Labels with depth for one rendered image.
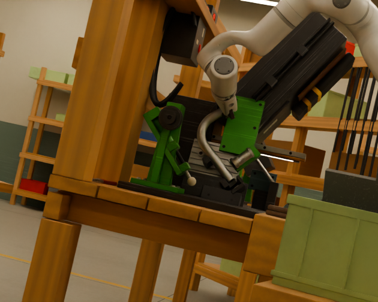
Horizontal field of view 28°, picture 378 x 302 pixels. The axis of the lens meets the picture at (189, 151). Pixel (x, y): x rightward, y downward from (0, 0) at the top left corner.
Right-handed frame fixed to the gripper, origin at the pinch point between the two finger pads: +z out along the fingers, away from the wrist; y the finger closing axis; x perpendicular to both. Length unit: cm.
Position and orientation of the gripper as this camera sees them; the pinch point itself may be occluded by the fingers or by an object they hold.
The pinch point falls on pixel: (223, 109)
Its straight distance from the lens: 259.2
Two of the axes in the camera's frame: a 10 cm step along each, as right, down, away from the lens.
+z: 0.4, 3.8, 9.3
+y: -4.9, -8.0, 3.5
